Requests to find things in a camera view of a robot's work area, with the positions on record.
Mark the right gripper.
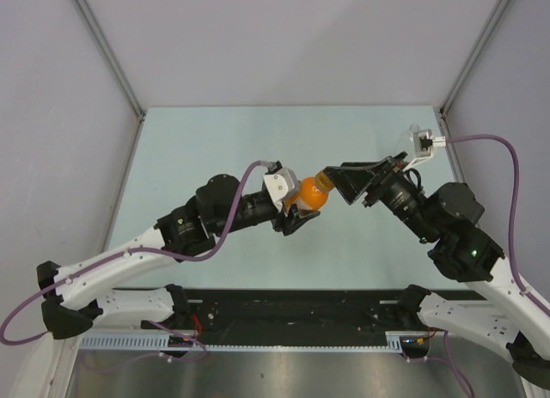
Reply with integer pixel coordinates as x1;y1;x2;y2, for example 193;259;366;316
321;151;437;242

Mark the orange bottle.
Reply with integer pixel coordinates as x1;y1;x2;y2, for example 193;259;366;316
284;177;333;212

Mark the clear plastic bottle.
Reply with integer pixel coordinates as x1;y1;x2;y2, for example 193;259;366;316
408;124;420;134

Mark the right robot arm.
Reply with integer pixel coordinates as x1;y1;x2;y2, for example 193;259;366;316
323;153;549;389

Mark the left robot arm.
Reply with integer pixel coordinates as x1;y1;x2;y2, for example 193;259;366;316
36;162;327;340

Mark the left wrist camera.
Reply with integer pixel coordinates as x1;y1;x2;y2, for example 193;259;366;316
263;168;300;212

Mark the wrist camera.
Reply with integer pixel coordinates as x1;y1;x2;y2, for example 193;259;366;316
263;168;300;212
405;129;447;170

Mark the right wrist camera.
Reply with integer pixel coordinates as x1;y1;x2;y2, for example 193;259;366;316
405;129;447;170

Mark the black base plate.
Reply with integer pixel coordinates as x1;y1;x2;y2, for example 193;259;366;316
161;289;427;334

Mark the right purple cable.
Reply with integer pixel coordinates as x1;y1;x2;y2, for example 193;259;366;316
444;133;550;315

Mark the slotted cable duct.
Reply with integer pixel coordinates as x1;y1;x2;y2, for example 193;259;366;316
79;331;431;358

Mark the right aluminium frame post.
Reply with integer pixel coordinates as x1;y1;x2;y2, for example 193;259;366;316
437;0;514;119

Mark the aluminium frame post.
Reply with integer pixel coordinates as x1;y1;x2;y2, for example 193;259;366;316
70;0;145;119
437;0;514;119

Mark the left aluminium frame post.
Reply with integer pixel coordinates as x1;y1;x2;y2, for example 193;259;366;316
70;0;145;119

